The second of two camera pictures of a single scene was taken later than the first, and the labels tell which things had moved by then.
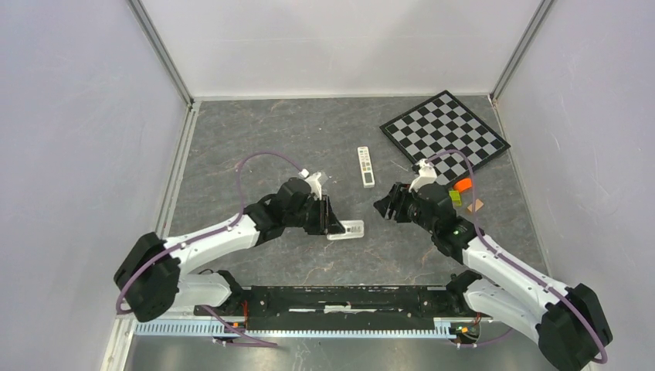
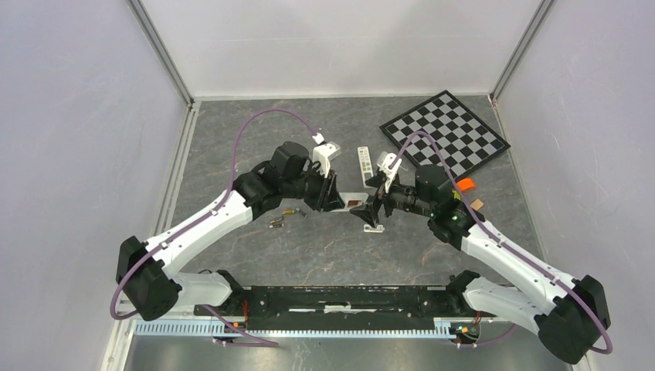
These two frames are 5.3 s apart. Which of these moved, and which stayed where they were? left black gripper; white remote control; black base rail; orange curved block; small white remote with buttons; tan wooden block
Moved: white remote control; left black gripper
Stayed: black base rail; orange curved block; tan wooden block; small white remote with buttons
